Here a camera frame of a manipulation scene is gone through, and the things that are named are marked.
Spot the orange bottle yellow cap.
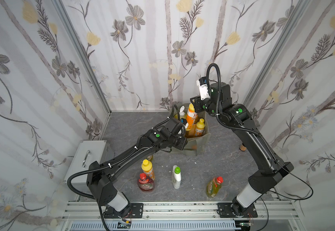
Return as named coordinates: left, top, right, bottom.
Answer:
left=194, top=118, right=205, bottom=137
left=185, top=103, right=198, bottom=138
left=141, top=159, right=155, bottom=180

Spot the green fabric shopping bag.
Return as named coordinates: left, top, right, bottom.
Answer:
left=171, top=112, right=211, bottom=156

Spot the large yellow pump soap bottle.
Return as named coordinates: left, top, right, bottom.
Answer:
left=174, top=106, right=187, bottom=120

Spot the green bottle red cap front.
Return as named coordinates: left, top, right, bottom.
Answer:
left=206, top=176, right=224, bottom=198

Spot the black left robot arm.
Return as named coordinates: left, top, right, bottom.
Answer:
left=66, top=115, right=188, bottom=218

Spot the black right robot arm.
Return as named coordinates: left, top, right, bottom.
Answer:
left=190, top=63, right=294, bottom=217

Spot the red soap bottle red cap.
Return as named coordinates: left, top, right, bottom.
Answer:
left=138, top=173, right=155, bottom=192

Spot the white bottle green cap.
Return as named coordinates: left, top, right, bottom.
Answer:
left=172, top=165, right=181, bottom=189

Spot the small bottle orange cap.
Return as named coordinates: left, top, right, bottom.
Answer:
left=240, top=144, right=247, bottom=152

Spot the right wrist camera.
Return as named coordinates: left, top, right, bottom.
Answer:
left=196, top=77, right=210, bottom=101

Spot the grey metal box with handle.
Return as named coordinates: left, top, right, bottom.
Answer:
left=63, top=140, right=114, bottom=186

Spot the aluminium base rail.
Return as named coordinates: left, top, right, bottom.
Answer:
left=57, top=200, right=305, bottom=231

